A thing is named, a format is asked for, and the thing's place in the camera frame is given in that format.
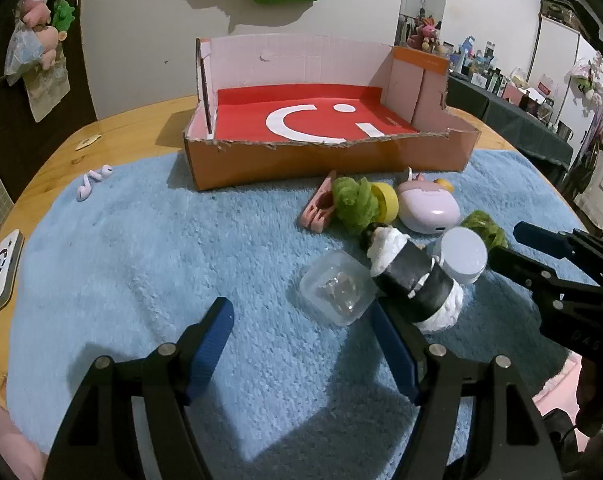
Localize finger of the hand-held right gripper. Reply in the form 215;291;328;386
487;246;582;311
513;221;603;263

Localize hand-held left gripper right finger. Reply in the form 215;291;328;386
371;300;565;480

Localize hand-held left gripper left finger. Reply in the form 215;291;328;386
44;296;235;480

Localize green fuzzy scrunchie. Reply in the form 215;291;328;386
460;209;509;251
330;175;379;235

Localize white round jar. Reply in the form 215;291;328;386
433;227;489;285

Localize black cylinder container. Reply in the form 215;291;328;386
369;226;465;334

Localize clear plastic small box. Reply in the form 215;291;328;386
300;251;377;328

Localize pink figurine with yellow hat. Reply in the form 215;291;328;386
405;166;455;195

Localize pink earbud case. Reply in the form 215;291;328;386
396;180;463;235

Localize dark-haired figurine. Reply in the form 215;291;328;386
361;227;382;256

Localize yellow capsule half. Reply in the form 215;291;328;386
371;182;400;224

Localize pink plastic clip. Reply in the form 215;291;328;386
298;170;339;234

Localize orange cardboard box red bottom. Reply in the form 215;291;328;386
183;33;482;192

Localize pink fuzzy cloth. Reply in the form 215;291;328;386
532;351;583;412

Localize blue fluffy towel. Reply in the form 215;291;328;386
6;149;602;480

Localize table with dark cloth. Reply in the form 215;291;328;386
446;72;575;187

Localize pink artificial flowers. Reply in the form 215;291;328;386
571;52;603;107

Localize white refrigerator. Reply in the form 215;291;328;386
531;12;603;127

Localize row of bottles and boxes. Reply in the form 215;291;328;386
446;35;573;131

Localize white power bank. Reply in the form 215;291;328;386
0;228;25;315

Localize dark bag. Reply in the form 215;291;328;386
540;0;603;36

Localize pink and red plush toy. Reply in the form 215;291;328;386
406;16;443;54

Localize pink plush pig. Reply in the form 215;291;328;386
32;25;70;69

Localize clear plastic bag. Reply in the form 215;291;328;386
4;24;48;86

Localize green plush toy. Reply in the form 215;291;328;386
52;0;78;34

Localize dark door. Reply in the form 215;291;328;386
0;0;98;161

